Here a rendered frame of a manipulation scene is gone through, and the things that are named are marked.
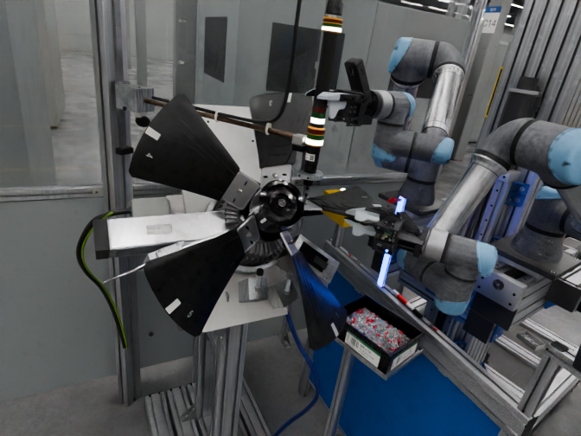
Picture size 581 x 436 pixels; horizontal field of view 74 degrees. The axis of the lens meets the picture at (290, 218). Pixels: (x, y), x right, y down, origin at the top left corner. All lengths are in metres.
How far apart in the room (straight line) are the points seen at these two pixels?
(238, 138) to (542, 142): 0.83
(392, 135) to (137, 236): 0.73
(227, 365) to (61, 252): 0.79
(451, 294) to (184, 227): 0.67
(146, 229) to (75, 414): 1.25
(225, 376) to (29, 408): 1.03
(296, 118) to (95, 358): 1.45
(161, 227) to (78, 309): 0.94
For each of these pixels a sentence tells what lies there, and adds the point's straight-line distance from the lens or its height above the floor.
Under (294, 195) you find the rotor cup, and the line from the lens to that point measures 0.97.
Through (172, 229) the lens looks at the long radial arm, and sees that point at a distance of 1.02.
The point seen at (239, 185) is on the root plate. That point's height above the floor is 1.24.
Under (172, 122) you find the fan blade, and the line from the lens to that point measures 0.97.
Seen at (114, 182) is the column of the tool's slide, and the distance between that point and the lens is 1.45.
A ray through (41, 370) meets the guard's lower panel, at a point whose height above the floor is 0.17.
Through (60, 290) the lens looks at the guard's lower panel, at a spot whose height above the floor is 0.57.
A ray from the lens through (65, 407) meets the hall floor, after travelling 2.15.
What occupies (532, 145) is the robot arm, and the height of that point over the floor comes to 1.43.
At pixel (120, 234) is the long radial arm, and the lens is 1.00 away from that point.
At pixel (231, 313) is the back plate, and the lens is 1.14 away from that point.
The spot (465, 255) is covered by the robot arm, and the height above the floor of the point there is 1.19.
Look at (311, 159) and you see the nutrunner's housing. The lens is 0.98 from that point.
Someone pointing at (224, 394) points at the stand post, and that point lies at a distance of 1.47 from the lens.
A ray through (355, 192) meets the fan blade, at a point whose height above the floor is 1.19.
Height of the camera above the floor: 1.57
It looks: 24 degrees down
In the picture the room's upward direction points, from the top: 8 degrees clockwise
